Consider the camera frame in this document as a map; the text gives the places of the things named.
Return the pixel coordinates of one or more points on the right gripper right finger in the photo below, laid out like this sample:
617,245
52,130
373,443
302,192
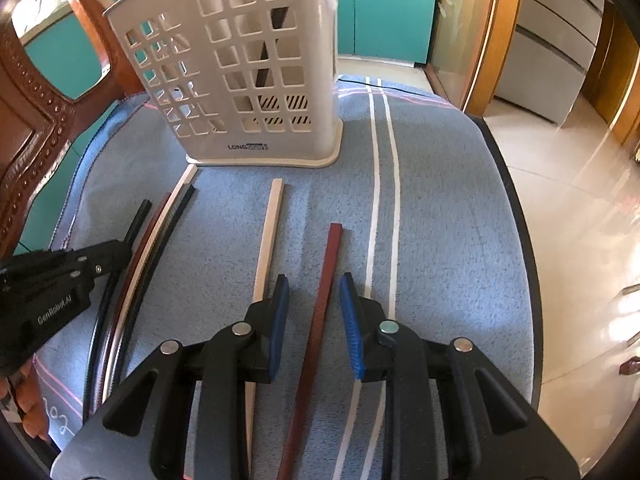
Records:
450,394

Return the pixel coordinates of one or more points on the cream white chopstick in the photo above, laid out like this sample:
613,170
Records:
181,196

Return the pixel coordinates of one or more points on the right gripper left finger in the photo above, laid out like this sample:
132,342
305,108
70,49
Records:
178,391

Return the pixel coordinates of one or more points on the beige wooden chopstick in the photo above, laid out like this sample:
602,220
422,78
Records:
269,233

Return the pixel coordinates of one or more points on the white plastic utensil basket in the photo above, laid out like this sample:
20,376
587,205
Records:
239,82

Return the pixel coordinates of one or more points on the wooden glass sliding door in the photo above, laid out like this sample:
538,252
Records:
470,41

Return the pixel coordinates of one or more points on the carved brown wooden chair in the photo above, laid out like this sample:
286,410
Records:
39,123

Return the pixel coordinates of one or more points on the blue striped towel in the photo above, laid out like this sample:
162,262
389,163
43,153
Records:
427,209

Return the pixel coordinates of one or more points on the red brown chopstick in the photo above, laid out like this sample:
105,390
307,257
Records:
312,355

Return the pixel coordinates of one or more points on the silver refrigerator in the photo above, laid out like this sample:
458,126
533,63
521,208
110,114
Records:
551,50

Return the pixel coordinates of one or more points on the left hand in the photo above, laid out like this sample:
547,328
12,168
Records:
28,398

